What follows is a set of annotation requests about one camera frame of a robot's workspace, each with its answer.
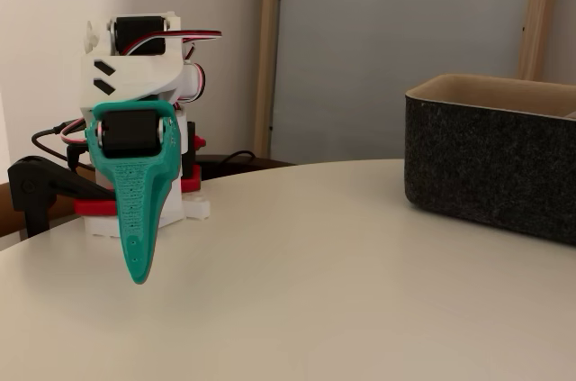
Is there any dark grey felt basket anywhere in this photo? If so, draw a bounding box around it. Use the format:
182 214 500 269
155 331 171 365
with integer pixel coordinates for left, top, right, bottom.
403 73 576 247

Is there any black clamp with red pad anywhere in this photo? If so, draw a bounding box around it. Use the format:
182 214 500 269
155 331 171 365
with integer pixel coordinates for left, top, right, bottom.
6 154 119 238
179 122 208 194

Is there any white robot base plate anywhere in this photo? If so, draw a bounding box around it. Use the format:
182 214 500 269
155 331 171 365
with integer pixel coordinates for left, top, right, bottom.
83 194 212 238

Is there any black power plug cable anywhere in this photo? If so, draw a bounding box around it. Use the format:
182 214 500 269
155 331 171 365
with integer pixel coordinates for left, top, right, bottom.
66 142 87 171

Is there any red white black servo cable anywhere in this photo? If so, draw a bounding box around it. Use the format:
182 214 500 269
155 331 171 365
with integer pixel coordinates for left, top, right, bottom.
60 115 98 146
119 28 223 57

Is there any black USB cable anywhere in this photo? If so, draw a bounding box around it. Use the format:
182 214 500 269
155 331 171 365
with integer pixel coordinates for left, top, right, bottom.
30 119 95 170

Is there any wooden shelf post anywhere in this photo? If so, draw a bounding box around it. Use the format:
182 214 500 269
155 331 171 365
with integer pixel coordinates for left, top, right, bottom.
516 0 566 83
250 0 285 160

